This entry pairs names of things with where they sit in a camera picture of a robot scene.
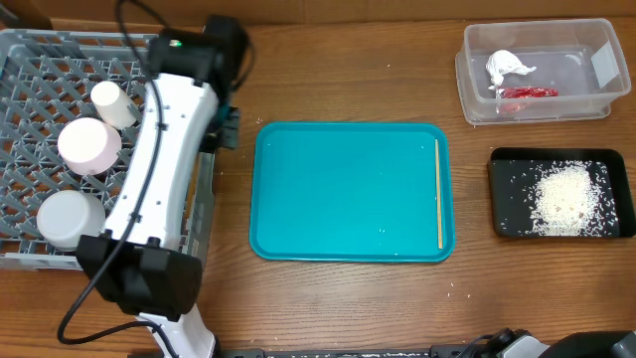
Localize wooden chopstick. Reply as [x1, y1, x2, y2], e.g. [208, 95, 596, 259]
[434, 139, 444, 250]

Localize pile of white rice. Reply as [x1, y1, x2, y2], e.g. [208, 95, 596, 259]
[529, 161, 603, 237]

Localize grey-green bowl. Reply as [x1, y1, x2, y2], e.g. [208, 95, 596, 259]
[36, 190, 105, 251]

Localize grey dishwasher rack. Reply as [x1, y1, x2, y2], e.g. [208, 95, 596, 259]
[0, 28, 234, 272]

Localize white tissue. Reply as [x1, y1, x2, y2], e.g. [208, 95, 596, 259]
[486, 50, 537, 90]

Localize white paper cup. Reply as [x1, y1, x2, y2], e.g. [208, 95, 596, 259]
[90, 81, 136, 130]

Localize red snack wrapper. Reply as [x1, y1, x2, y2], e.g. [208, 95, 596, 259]
[496, 87, 559, 114]

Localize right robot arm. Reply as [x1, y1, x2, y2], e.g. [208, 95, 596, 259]
[458, 328, 635, 358]

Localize clear plastic container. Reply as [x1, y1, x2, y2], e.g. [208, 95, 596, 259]
[455, 18, 631, 125]

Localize teal plastic tray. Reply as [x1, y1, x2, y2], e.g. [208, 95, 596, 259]
[248, 121, 456, 264]

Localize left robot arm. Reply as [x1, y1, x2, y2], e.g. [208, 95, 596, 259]
[76, 15, 253, 357]

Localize black plastic tray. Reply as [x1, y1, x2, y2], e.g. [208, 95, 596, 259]
[488, 147, 635, 239]

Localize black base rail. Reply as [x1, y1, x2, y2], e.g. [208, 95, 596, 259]
[128, 345, 478, 358]

